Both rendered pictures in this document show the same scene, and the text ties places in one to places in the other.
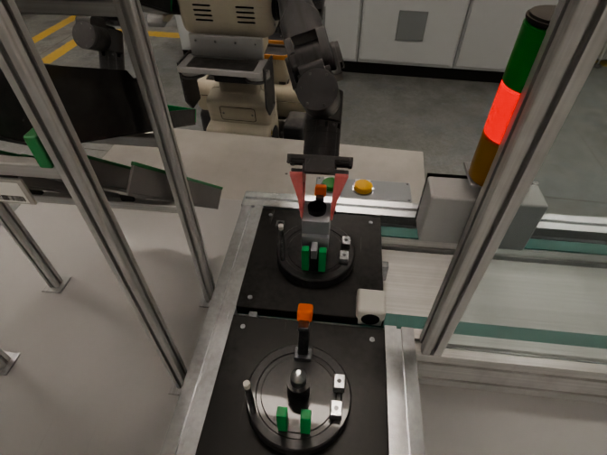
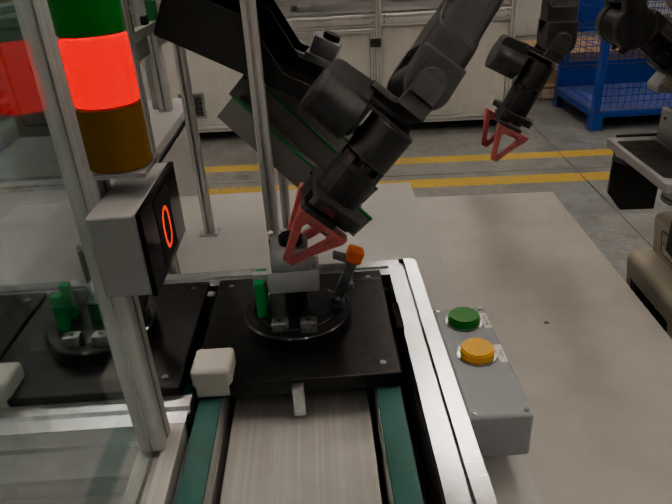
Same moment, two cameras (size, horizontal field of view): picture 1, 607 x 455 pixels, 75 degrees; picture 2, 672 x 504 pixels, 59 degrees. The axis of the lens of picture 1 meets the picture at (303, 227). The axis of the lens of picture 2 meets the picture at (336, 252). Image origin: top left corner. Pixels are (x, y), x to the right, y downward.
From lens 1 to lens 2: 82 cm
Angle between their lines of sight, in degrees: 66
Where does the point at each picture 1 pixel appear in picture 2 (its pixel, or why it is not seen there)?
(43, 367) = (204, 248)
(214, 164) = (517, 260)
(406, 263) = (345, 447)
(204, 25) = not seen: outside the picture
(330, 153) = (323, 183)
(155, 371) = not seen: hidden behind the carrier
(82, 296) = not seen: hidden behind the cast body
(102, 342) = (227, 264)
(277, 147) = (610, 302)
